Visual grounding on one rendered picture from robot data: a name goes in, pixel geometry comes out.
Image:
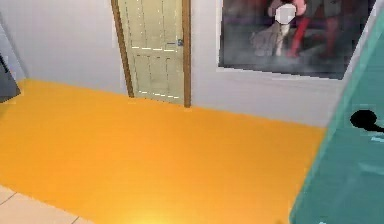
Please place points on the cream panelled room door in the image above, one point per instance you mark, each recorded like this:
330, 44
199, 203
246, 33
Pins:
153, 50

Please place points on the teal room door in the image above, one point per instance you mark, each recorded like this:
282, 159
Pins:
353, 160

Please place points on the dark grey furniture piece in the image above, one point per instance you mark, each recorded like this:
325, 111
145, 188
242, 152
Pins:
6, 83

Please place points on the dark framed wall picture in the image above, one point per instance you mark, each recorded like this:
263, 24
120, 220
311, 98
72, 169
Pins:
286, 36

